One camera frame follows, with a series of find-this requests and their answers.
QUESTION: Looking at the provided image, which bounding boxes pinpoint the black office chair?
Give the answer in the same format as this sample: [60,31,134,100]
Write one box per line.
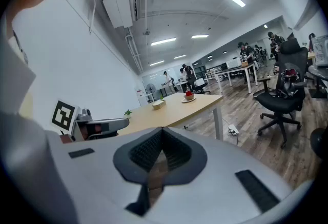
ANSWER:
[252,37,309,150]

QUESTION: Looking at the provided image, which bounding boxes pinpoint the black round object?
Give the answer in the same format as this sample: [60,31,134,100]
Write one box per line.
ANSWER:
[309,127,328,160]

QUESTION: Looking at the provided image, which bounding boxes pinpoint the white ceiling pipes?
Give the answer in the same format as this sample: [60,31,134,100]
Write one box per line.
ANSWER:
[125,27,144,74]

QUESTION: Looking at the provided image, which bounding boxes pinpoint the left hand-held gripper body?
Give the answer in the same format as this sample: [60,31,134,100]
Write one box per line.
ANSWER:
[51,99,94,141]

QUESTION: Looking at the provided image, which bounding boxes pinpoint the wooden table with white legs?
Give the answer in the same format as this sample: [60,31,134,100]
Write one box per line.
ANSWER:
[116,92,224,141]

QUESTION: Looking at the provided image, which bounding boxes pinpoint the white table with dark top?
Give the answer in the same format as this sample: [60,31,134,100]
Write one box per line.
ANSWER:
[214,62,259,93]

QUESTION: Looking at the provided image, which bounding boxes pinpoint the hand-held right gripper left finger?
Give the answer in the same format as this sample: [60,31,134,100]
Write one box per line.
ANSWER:
[45,127,163,224]

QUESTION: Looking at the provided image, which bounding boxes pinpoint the person's white shirt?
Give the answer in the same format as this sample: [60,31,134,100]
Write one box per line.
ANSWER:
[0,12,77,224]

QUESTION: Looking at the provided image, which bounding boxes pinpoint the red and black device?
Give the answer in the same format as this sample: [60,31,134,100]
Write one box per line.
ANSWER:
[281,68,301,83]

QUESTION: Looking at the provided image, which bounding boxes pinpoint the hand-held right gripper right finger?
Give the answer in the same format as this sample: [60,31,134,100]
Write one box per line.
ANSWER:
[146,127,293,224]

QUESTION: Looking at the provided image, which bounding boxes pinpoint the white ceiling air conditioner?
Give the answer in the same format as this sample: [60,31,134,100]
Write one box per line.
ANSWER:
[102,0,141,29]

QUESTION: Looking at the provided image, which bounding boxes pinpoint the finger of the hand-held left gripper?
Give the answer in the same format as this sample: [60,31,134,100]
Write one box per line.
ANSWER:
[86,117,130,139]

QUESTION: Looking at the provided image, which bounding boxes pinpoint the black standing fan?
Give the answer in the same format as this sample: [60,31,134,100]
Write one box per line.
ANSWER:
[146,83,157,103]

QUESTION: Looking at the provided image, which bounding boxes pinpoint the wooden tissue box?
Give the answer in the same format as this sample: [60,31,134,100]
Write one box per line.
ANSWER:
[152,99,167,111]

